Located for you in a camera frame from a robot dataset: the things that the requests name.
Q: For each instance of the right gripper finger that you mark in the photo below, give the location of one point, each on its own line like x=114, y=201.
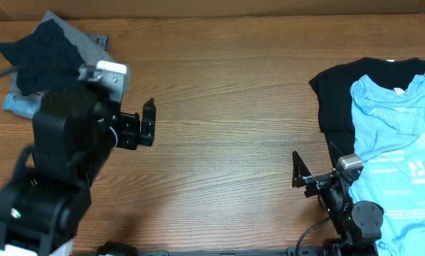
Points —
x=335, y=153
x=301, y=173

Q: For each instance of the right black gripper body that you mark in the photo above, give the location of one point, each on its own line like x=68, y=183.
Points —
x=319, y=183

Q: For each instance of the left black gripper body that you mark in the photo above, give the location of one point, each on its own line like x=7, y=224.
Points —
x=122, y=131

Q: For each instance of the black Nike t-shirt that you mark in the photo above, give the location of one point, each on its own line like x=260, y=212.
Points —
x=49, y=59

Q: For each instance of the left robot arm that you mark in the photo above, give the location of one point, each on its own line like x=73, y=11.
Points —
x=48, y=194

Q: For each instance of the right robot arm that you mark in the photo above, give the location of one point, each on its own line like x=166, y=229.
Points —
x=358, y=225

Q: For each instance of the light blue t-shirt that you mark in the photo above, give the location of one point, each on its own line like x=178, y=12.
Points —
x=390, y=139

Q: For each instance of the plain black t-shirt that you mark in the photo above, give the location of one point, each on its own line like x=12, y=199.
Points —
x=332, y=87

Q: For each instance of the grey folded shorts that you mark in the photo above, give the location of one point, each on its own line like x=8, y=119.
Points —
x=92, y=48

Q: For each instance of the light blue folded jeans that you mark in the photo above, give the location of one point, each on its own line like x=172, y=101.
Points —
x=24, y=106

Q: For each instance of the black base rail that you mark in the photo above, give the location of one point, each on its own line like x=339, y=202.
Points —
x=115, y=248

